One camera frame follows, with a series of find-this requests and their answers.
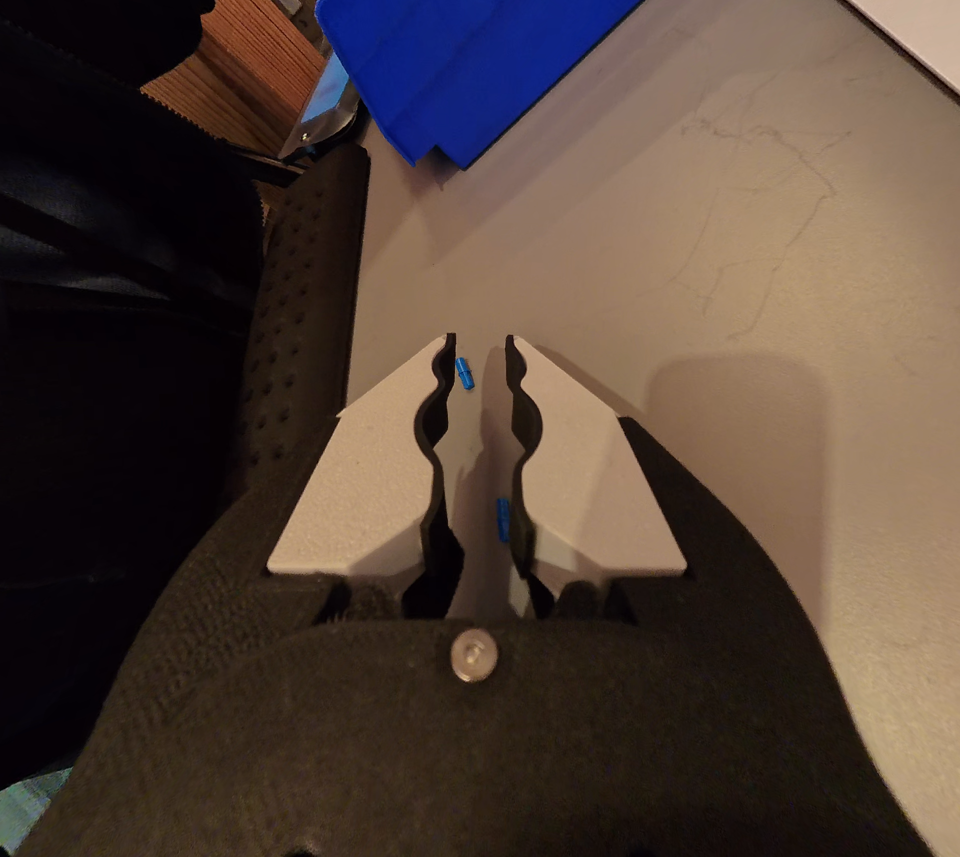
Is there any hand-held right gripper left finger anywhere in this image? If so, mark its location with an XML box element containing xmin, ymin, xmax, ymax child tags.
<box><xmin>266</xmin><ymin>332</ymin><xmax>468</xmax><ymax>605</ymax></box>

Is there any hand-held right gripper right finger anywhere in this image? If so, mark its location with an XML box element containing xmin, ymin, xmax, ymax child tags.
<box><xmin>502</xmin><ymin>333</ymin><xmax>689</xmax><ymax>605</ymax></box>

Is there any blue tagged parts bin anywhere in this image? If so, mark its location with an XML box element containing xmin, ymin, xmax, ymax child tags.
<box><xmin>283</xmin><ymin>0</ymin><xmax>753</xmax><ymax>171</ymax></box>

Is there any black perforated board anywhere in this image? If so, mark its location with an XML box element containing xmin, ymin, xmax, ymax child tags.
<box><xmin>242</xmin><ymin>143</ymin><xmax>372</xmax><ymax>494</ymax></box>

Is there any metal clamp plate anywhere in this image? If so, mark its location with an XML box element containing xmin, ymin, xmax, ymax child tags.
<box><xmin>279</xmin><ymin>53</ymin><xmax>361</xmax><ymax>162</ymax></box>

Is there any wooden slatted panel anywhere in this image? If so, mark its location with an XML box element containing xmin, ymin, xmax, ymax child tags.
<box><xmin>141</xmin><ymin>0</ymin><xmax>325</xmax><ymax>155</ymax></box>

